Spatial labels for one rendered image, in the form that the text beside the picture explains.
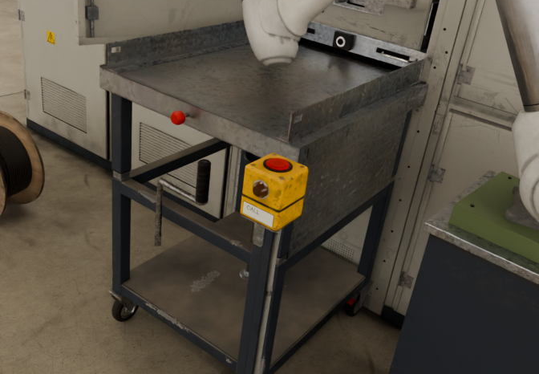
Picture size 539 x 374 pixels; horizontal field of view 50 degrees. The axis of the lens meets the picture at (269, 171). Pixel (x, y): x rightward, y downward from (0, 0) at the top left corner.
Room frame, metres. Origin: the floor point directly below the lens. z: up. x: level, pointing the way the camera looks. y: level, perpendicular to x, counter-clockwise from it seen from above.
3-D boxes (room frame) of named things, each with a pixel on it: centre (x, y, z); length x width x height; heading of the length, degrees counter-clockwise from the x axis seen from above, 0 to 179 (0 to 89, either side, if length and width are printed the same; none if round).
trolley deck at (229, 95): (1.51, 0.02, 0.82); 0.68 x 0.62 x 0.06; 147
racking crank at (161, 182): (1.20, 0.21, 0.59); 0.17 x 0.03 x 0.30; 56
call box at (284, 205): (0.86, -0.01, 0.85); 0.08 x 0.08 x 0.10; 57
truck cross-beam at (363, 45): (1.84, -0.19, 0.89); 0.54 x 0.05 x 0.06; 57
